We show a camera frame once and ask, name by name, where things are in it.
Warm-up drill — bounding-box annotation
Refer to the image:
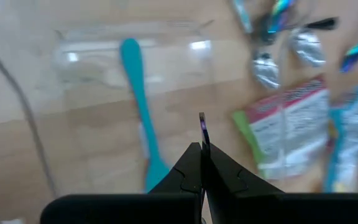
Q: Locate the green-edged ramen packet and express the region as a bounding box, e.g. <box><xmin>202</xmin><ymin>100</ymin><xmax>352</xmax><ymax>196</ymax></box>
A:
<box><xmin>231</xmin><ymin>76</ymin><xmax>332</xmax><ymax>181</ymax></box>

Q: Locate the clear plastic storage bin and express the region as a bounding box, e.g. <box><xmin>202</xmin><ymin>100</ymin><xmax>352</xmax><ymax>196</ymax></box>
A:
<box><xmin>0</xmin><ymin>18</ymin><xmax>229</xmax><ymax>224</ymax></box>

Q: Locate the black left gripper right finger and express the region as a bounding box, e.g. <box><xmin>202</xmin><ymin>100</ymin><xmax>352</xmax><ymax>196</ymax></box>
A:
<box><xmin>202</xmin><ymin>143</ymin><xmax>358</xmax><ymax>224</ymax></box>

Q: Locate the blue ramen packet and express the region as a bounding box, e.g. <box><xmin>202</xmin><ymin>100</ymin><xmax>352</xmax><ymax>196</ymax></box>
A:
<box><xmin>323</xmin><ymin>83</ymin><xmax>358</xmax><ymax>194</ymax></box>

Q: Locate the teal silicone spoon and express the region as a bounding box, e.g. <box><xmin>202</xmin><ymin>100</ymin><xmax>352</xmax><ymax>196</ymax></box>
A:
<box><xmin>119</xmin><ymin>37</ymin><xmax>171</xmax><ymax>194</ymax></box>

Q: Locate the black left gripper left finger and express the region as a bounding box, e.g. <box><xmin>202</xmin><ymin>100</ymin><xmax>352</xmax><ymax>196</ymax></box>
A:
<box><xmin>40</xmin><ymin>142</ymin><xmax>202</xmax><ymax>224</ymax></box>

